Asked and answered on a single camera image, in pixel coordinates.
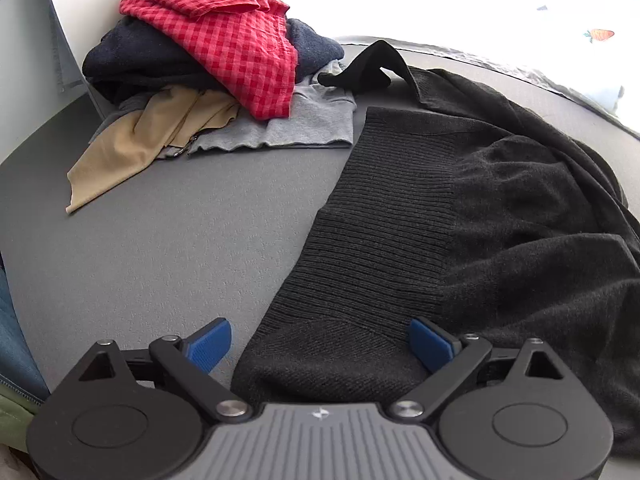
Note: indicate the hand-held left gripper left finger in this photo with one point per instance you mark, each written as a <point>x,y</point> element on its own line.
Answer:
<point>214,341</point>

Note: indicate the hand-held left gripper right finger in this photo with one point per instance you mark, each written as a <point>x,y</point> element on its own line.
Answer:
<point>428,345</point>

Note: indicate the dark grey knitted sweater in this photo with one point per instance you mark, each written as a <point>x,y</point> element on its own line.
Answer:
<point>465,220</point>

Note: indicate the grey mat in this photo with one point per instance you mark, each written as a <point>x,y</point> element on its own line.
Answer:
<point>165,245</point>

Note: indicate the blue denim cloth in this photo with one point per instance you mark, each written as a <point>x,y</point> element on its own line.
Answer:
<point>15,340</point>

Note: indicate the beige garment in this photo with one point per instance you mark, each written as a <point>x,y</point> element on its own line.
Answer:
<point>130,145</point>

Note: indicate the green cloth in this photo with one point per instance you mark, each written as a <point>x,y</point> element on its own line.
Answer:
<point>12,417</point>

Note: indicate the light grey garment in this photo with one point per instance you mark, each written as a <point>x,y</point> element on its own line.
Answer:
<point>300,120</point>

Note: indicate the black garment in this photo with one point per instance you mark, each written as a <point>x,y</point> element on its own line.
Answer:
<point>367,67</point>

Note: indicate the navy blue garment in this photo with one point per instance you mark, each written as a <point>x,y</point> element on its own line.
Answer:
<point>135,62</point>

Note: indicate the white printed sheet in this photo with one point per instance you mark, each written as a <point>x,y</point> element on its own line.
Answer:
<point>575,82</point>

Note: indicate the red checkered shirt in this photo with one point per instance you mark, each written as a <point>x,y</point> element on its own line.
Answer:
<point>235,35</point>

